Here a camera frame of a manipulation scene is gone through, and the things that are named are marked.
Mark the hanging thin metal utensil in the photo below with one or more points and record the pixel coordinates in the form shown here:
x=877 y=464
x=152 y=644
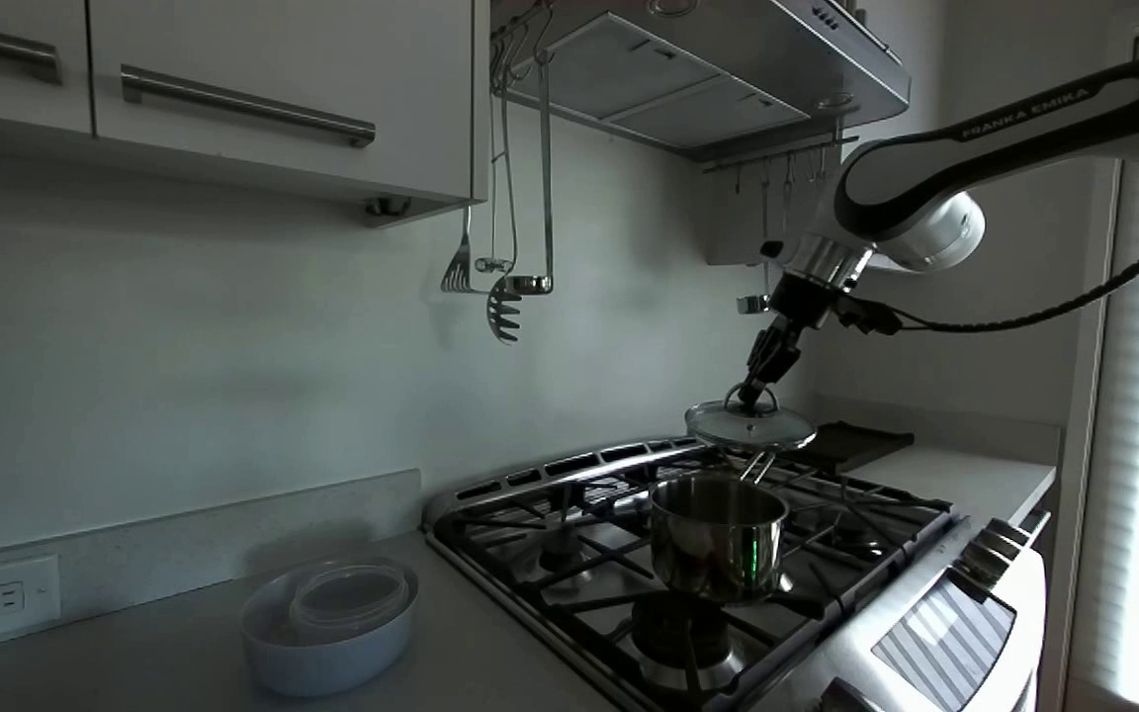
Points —
x=495 y=266

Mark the stainless steel gas range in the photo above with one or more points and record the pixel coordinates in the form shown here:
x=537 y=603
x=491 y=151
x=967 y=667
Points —
x=939 y=644

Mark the silver range knob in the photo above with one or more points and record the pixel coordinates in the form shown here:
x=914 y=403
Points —
x=1000 y=553
x=979 y=577
x=1020 y=535

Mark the black gas burner cap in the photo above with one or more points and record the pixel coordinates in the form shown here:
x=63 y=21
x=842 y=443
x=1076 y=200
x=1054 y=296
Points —
x=562 y=549
x=681 y=644

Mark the small under-cabinet fixture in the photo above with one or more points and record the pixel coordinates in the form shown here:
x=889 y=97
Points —
x=387 y=207

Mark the round glass pot lid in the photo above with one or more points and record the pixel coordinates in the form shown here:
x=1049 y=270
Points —
x=749 y=428

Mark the black cast iron stove grate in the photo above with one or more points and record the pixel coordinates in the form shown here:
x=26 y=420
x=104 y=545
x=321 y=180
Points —
x=889 y=507
x=516 y=553
x=831 y=528

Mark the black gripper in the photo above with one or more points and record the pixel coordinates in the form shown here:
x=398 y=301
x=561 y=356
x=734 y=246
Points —
x=796 y=319

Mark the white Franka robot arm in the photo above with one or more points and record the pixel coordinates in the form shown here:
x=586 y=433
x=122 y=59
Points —
x=992 y=143

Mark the white round bowl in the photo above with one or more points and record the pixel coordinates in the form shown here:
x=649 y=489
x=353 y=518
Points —
x=317 y=656

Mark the hanging pasta server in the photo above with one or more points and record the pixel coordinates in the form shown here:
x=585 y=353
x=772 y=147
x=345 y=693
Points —
x=507 y=315

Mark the small dark wall hook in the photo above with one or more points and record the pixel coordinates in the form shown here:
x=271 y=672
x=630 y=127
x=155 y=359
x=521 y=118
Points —
x=755 y=307

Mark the hanging triangular metal turner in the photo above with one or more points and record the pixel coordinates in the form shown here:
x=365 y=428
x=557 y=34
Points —
x=462 y=274

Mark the small white dish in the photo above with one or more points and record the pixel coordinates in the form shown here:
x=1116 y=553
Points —
x=345 y=594

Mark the stainless range hood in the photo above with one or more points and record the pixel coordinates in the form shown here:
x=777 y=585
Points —
x=728 y=64

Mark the silver steel pot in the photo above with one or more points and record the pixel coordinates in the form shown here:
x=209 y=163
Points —
x=714 y=545

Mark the white cabinet door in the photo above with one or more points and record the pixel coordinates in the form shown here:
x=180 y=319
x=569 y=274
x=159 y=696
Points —
x=266 y=44
x=3 y=100

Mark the metal wall rail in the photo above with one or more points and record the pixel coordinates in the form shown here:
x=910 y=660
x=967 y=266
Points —
x=782 y=151

